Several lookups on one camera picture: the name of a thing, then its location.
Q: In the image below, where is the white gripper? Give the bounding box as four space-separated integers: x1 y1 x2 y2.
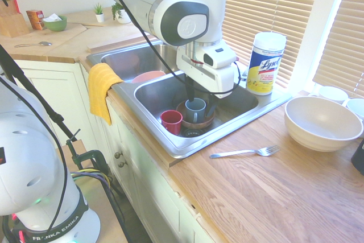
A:
175 47 238 117

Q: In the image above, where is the silver metal fork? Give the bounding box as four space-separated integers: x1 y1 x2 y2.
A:
209 145 281 160

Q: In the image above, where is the black sink drain strainer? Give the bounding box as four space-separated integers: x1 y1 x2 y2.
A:
181 127 204 138

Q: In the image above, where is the stainless steel double sink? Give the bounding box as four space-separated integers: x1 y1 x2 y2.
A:
86 39 293 159

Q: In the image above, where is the white sink side sprayer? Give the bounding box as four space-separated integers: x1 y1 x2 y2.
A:
236 65 249 81

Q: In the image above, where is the grey mug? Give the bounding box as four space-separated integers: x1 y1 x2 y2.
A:
184 97 207 124

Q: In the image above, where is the brown wooden bowl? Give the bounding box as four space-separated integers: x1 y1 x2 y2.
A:
176 101 216 130

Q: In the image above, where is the red plastic cup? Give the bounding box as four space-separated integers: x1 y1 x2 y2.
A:
160 110 183 135

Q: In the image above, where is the pink plastic bowl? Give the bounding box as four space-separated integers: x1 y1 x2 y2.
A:
131 69 166 84

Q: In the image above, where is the Lysol wipes canister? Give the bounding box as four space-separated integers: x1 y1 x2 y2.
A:
246 32 287 96

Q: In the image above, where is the yellow dish cloth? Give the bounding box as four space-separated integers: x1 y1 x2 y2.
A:
87 63 125 126

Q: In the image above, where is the wide beige window blind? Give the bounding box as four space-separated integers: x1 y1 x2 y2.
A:
146 0 325 90

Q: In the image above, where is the trailing plant in white pot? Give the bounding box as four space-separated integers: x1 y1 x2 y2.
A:
111 2 132 24

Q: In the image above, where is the large cream bowl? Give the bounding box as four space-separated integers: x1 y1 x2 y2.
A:
284 96 364 153

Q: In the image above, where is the green metal clamp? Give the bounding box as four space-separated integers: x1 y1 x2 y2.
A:
65 129 110 175

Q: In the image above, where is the small plant in white pot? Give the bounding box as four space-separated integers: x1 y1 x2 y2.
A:
93 2 105 23

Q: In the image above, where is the white ceramic cup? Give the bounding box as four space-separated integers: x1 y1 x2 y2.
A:
308 85 348 106
345 98 364 121

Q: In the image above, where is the green bowl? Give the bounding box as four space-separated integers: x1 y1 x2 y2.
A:
42 15 68 32

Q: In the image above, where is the silver metal spoon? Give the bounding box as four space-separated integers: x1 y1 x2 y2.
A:
14 40 53 48

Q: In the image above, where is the dark mug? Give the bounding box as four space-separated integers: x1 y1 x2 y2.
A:
350 138 364 176

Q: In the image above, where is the white crumpled paper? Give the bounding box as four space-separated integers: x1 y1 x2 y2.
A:
42 14 63 23

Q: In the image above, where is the orange cardboard box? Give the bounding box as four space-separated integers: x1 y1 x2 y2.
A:
26 9 46 30

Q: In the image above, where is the wooden knife block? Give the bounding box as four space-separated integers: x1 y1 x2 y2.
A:
0 0 31 38

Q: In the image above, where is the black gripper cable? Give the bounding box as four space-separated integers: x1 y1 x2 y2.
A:
95 0 239 98

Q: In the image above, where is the coloured cable bundle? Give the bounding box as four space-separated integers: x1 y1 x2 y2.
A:
71 167 134 243

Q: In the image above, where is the thick black cable sleeve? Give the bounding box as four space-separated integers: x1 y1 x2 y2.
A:
0 44 79 144

